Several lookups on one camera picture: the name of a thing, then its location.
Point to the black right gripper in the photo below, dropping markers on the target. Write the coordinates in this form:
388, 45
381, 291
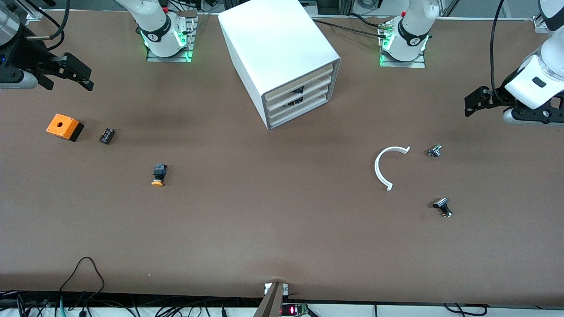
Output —
25, 58

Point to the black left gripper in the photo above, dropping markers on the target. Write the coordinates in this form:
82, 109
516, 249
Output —
495, 96

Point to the white pull-out drawer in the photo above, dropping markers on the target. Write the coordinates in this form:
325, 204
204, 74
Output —
282, 100

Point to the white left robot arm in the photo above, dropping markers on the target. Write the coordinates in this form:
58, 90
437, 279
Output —
412, 31

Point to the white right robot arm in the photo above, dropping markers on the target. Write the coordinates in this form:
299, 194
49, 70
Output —
158, 26

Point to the yellow push button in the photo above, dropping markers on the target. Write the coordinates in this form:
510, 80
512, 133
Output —
159, 172

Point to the cream drawer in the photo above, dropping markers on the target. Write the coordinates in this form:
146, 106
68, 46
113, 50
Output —
282, 90
282, 120
282, 111

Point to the white drawer cabinet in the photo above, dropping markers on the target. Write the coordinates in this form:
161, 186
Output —
273, 39

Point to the small silver knob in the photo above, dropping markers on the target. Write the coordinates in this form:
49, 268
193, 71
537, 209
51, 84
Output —
434, 151

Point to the small black contact block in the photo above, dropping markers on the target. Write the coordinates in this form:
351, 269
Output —
107, 136

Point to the circuit board with red display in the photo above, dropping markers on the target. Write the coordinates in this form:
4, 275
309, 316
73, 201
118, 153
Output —
291, 310

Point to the orange button enclosure box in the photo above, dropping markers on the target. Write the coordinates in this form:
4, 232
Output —
61, 125

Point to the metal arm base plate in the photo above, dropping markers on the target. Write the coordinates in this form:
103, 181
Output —
172, 59
414, 64

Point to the aluminium frame profile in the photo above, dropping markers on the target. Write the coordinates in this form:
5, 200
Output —
34, 16
538, 23

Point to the black key switch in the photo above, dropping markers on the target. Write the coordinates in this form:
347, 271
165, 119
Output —
441, 203

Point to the white metal bracket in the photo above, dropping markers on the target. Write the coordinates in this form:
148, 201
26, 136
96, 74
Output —
285, 288

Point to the grey camera mount bar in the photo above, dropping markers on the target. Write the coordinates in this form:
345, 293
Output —
269, 304

